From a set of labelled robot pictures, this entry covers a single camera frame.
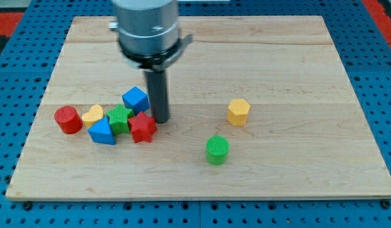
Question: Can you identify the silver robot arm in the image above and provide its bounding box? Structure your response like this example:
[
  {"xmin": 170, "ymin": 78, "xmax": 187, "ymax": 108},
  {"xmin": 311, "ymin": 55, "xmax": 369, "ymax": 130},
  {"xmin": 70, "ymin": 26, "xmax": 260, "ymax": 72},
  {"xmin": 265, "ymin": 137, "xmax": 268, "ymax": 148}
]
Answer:
[{"xmin": 109, "ymin": 0, "xmax": 192, "ymax": 124}]

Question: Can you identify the yellow heart block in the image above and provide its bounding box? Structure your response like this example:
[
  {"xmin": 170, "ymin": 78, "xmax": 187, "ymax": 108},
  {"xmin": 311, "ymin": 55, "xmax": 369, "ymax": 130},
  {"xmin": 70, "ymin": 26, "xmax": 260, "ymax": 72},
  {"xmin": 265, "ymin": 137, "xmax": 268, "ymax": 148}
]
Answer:
[{"xmin": 82, "ymin": 104, "xmax": 104, "ymax": 129}]

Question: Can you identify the wooden board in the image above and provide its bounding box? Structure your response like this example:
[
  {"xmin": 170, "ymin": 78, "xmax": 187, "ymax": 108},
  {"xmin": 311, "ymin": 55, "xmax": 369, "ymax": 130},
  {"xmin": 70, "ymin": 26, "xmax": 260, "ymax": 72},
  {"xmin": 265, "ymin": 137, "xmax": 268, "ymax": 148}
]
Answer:
[{"xmin": 6, "ymin": 16, "xmax": 391, "ymax": 201}]

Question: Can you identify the yellow hexagon block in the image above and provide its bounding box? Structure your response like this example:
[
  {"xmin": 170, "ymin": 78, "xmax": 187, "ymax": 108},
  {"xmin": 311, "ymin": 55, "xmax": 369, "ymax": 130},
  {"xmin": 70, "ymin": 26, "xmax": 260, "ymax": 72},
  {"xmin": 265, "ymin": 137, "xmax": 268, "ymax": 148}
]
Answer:
[{"xmin": 227, "ymin": 99, "xmax": 251, "ymax": 126}]

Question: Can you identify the blue triangle block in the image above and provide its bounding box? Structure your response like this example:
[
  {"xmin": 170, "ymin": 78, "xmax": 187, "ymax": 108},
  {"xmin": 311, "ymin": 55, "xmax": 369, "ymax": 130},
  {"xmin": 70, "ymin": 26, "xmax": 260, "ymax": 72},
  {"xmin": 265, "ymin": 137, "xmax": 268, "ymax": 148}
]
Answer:
[{"xmin": 88, "ymin": 117, "xmax": 116, "ymax": 145}]

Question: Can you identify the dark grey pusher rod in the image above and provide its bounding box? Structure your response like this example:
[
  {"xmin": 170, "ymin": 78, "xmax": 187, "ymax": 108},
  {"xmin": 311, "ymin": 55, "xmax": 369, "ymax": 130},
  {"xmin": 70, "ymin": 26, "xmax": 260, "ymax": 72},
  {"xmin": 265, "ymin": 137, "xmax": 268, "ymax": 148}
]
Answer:
[{"xmin": 144, "ymin": 70, "xmax": 170, "ymax": 124}]

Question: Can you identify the blue cube block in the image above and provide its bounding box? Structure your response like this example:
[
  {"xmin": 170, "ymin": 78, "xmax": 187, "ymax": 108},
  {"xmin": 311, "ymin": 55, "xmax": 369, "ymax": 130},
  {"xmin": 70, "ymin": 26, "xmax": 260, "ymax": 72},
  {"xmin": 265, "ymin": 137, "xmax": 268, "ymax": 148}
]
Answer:
[{"xmin": 122, "ymin": 87, "xmax": 150, "ymax": 115}]

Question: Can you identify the green star block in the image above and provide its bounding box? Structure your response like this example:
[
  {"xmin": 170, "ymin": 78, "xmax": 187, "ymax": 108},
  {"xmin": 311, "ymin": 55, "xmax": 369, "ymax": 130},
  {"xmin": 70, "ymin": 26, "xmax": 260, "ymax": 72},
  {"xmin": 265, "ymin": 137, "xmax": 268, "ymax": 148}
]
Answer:
[{"xmin": 106, "ymin": 104, "xmax": 134, "ymax": 136}]

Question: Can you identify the red cylinder block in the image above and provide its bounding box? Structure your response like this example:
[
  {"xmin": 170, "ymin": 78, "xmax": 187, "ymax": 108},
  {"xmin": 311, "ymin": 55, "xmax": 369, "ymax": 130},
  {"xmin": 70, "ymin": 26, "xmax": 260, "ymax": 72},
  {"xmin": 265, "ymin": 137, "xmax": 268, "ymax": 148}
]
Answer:
[{"xmin": 54, "ymin": 106, "xmax": 83, "ymax": 134}]

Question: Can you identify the red star block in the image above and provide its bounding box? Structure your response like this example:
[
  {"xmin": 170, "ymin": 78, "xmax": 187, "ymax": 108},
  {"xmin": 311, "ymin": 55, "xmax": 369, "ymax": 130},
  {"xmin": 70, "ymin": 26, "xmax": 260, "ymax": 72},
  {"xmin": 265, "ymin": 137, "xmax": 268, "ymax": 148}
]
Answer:
[{"xmin": 128, "ymin": 111, "xmax": 157, "ymax": 143}]

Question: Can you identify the green cylinder block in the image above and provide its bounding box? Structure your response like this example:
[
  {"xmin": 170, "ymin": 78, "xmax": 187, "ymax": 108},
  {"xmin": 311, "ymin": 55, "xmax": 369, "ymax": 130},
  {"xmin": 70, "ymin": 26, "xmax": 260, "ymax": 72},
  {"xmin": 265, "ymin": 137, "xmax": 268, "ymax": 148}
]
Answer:
[{"xmin": 206, "ymin": 136, "xmax": 230, "ymax": 165}]

